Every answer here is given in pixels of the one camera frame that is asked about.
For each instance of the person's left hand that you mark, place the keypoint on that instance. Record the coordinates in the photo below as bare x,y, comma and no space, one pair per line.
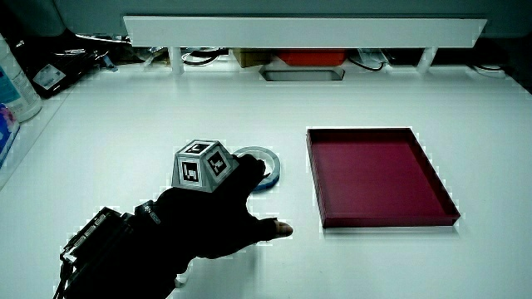
208,216

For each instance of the blue tape roll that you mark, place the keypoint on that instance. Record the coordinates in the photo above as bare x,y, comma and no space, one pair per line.
273,162

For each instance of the orange box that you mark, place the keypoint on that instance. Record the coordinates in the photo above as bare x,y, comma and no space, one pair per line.
311,57

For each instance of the blue packet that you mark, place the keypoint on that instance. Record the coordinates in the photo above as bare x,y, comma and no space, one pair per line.
6,128

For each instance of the white raised shelf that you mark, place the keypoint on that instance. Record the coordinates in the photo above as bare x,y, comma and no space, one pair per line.
303,32

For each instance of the dark red tray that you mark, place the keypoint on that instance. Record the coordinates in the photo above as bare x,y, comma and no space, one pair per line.
374,178

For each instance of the black box with white label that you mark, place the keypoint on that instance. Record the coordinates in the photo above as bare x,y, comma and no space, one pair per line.
62,72

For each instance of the tan cardboard box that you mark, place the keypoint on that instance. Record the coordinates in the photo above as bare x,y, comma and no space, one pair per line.
251,57

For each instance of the white plastic bottle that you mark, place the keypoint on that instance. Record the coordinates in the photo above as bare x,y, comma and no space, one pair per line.
18,91

